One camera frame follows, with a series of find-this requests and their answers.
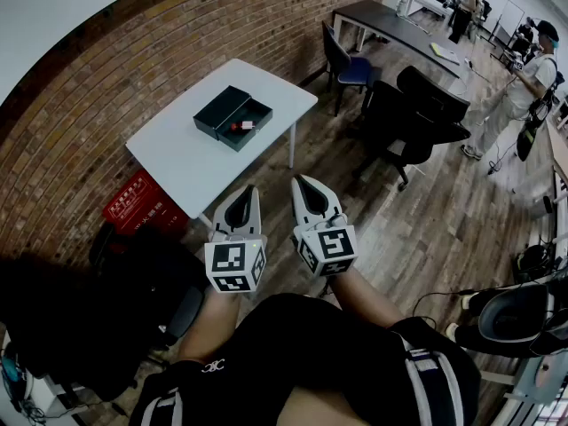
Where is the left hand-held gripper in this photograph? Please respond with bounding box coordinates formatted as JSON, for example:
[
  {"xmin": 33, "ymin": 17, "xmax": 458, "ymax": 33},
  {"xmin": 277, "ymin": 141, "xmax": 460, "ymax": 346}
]
[{"xmin": 203, "ymin": 185, "xmax": 268, "ymax": 295}]

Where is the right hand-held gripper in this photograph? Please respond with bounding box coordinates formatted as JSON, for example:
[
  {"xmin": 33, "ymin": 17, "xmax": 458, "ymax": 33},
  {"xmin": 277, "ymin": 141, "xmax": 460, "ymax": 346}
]
[{"xmin": 290, "ymin": 174, "xmax": 359, "ymax": 279}]

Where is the dark green box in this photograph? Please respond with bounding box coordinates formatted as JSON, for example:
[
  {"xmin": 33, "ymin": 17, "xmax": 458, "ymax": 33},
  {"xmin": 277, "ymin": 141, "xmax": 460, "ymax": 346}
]
[{"xmin": 192, "ymin": 84, "xmax": 274, "ymax": 153}]

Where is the person's right forearm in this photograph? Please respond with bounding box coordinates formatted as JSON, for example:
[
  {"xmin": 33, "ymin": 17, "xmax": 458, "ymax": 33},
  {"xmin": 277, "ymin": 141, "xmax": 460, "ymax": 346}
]
[{"xmin": 326, "ymin": 268, "xmax": 405, "ymax": 330}]

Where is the person's left forearm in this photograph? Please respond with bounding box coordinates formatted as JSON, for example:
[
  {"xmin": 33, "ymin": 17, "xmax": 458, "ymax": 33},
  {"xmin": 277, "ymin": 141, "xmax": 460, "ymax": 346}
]
[{"xmin": 177, "ymin": 284, "xmax": 243, "ymax": 367}]

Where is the red plastic crate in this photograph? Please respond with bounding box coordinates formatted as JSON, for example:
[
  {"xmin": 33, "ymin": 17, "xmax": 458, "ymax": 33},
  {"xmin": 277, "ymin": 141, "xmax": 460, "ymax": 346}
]
[{"xmin": 101, "ymin": 170, "xmax": 190, "ymax": 241}]

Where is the white square table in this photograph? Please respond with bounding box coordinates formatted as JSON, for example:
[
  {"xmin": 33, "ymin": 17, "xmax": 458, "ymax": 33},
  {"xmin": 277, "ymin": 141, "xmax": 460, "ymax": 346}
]
[{"xmin": 125, "ymin": 58, "xmax": 320, "ymax": 230}]

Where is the black office chair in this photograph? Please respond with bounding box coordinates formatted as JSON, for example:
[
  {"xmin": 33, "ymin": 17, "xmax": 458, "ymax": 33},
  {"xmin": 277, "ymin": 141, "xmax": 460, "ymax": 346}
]
[
  {"xmin": 88, "ymin": 224, "xmax": 206, "ymax": 366},
  {"xmin": 352, "ymin": 80, "xmax": 471, "ymax": 193},
  {"xmin": 396, "ymin": 65, "xmax": 471, "ymax": 126}
]

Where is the blue seat chair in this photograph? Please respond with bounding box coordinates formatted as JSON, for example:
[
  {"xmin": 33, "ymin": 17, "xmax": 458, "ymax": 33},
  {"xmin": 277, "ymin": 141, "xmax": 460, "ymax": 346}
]
[{"xmin": 321, "ymin": 20, "xmax": 383, "ymax": 117}]

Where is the person's black shirt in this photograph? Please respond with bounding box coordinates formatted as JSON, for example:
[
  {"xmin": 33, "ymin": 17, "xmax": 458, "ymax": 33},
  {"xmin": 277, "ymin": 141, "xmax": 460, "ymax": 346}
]
[{"xmin": 128, "ymin": 293, "xmax": 483, "ymax": 426}]

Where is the long dark desk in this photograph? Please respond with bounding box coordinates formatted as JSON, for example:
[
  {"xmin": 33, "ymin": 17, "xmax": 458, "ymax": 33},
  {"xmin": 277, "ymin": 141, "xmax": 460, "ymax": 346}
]
[{"xmin": 332, "ymin": 0, "xmax": 471, "ymax": 79}]

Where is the yellow-green notebook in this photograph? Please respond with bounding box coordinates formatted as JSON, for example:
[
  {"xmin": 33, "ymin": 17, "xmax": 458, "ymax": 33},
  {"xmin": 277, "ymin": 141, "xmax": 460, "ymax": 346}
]
[{"xmin": 429, "ymin": 41, "xmax": 461, "ymax": 66}]

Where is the black and green backpack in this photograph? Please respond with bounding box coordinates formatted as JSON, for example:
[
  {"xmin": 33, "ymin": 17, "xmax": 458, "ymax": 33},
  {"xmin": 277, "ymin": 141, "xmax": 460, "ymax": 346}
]
[{"xmin": 513, "ymin": 243, "xmax": 556, "ymax": 284}]

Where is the grey shell chair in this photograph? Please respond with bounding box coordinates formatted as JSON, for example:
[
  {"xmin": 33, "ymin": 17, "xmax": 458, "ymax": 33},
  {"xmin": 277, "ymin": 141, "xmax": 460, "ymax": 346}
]
[{"xmin": 477, "ymin": 285, "xmax": 551, "ymax": 343}]

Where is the white long table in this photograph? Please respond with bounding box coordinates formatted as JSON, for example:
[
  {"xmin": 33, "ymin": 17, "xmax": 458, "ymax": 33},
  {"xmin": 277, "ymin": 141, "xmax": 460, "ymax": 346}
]
[{"xmin": 406, "ymin": 0, "xmax": 458, "ymax": 22}]

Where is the whiteboard on stand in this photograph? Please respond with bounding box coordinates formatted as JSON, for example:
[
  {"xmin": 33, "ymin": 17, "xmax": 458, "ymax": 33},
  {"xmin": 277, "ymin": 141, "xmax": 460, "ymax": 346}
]
[{"xmin": 489, "ymin": 0, "xmax": 526, "ymax": 51}]

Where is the grey harness strap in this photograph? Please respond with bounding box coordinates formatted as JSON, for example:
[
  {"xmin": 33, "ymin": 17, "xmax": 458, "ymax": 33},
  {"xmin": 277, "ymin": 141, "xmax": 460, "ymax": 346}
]
[
  {"xmin": 132, "ymin": 383, "xmax": 185, "ymax": 426},
  {"xmin": 401, "ymin": 335, "xmax": 465, "ymax": 426}
]

